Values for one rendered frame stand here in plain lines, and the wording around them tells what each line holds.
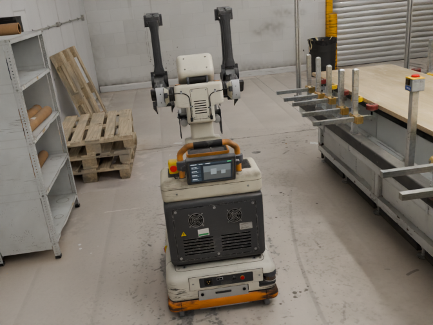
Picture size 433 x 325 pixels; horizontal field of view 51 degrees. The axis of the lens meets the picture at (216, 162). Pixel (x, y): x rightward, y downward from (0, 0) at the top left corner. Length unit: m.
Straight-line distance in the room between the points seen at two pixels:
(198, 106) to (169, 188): 0.53
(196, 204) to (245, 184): 0.28
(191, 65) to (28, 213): 1.59
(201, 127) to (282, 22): 7.16
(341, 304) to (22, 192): 2.19
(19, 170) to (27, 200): 0.23
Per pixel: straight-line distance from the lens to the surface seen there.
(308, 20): 9.85
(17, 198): 3.41
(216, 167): 2.30
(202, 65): 2.64
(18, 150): 3.27
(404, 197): 2.05
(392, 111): 3.14
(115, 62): 9.47
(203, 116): 2.61
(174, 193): 2.40
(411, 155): 2.67
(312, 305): 2.76
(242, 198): 2.45
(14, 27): 3.65
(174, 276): 2.58
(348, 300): 2.82
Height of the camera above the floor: 1.72
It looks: 21 degrees down
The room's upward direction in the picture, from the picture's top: 5 degrees counter-clockwise
